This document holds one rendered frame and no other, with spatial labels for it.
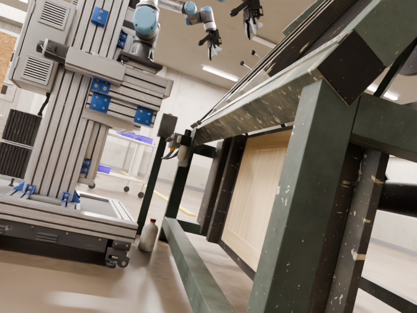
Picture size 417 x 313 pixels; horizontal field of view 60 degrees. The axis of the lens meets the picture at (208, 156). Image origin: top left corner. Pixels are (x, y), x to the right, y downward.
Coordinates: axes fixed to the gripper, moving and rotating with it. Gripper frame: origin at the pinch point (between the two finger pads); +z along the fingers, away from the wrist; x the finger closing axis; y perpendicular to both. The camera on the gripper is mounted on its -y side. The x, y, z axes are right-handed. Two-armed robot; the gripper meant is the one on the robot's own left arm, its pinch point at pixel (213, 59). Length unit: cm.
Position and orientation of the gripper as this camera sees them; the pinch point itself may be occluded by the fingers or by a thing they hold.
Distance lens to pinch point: 264.0
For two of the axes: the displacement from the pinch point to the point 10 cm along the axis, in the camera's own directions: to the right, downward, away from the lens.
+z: 2.0, 9.7, 1.0
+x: -3.2, -0.3, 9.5
